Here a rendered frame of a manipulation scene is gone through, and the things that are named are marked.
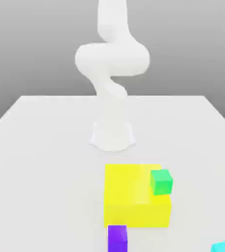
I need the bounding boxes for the small purple cube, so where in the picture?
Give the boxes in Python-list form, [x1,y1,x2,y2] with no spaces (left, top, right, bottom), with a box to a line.
[107,224,128,252]

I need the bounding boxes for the small green cube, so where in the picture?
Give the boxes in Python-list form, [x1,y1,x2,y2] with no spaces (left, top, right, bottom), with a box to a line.
[150,169,173,196]

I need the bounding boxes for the large yellow box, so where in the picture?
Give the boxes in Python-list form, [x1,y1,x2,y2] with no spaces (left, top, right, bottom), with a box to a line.
[104,163,172,228]

